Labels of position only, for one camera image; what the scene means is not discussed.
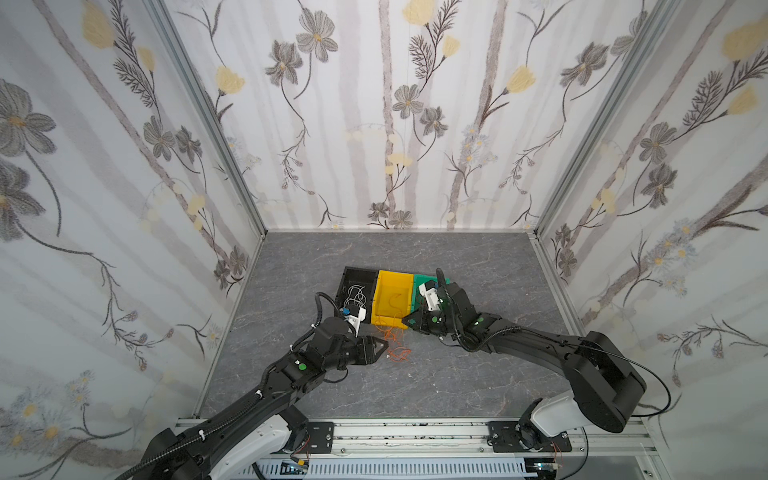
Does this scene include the white cable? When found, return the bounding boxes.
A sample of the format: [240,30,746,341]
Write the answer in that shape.
[343,283,372,314]

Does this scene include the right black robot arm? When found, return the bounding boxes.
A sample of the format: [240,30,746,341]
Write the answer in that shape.
[401,270,650,451]

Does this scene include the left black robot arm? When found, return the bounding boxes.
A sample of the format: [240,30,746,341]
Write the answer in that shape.
[118,292,389,479]

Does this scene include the green plastic bin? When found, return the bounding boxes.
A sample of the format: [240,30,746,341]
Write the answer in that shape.
[411,274,443,311]

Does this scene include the yellow plastic bin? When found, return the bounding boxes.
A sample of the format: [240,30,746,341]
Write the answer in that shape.
[371,270,414,329]

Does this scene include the black plastic bin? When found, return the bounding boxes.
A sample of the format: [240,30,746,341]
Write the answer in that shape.
[335,266,379,324]

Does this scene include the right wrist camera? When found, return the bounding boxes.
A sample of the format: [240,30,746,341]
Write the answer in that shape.
[418,280,441,312]

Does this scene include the white slotted cable duct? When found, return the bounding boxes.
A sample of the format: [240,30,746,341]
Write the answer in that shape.
[256,458,538,479]

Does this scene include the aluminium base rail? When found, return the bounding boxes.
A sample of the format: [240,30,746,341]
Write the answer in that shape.
[163,418,658,460]

